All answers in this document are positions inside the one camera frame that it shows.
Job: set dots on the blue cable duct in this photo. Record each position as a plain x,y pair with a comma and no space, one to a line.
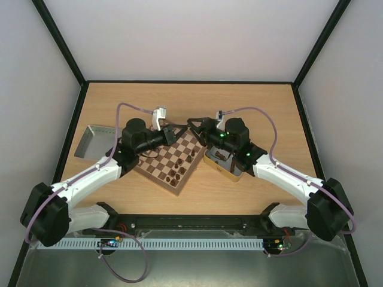
163,244

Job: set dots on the dark pieces in tin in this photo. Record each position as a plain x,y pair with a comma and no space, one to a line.
225,160

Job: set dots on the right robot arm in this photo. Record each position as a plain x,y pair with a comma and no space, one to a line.
325,210

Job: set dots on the wooden chess board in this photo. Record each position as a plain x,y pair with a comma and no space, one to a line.
157,164

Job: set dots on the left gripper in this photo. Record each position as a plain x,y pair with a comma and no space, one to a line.
170,138

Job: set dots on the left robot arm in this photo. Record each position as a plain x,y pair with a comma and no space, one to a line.
51,213

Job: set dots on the gold metal tin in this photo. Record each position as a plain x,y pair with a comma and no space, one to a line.
211,161

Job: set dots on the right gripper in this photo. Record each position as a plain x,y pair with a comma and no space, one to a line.
206,135

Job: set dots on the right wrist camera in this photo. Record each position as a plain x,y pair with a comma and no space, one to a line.
219,120

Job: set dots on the tin lid on table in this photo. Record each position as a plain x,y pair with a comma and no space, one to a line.
95,142

